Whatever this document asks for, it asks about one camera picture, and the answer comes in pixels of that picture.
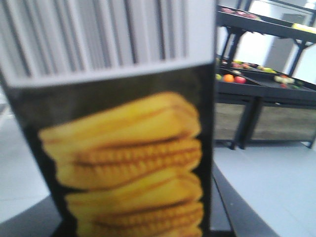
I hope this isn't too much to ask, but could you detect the black fruit display stand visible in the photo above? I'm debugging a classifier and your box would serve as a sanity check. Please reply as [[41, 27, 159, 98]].
[[216, 5, 316, 149]]

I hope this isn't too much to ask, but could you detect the black Franzzi biscuit box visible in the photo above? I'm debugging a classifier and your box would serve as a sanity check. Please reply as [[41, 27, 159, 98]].
[[0, 0, 217, 237]]

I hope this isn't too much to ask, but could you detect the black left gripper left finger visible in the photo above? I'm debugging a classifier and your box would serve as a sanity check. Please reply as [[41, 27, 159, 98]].
[[0, 197, 62, 237]]

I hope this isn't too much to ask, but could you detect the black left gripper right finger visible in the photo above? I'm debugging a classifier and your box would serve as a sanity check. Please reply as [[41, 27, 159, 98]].
[[210, 165, 279, 237]]

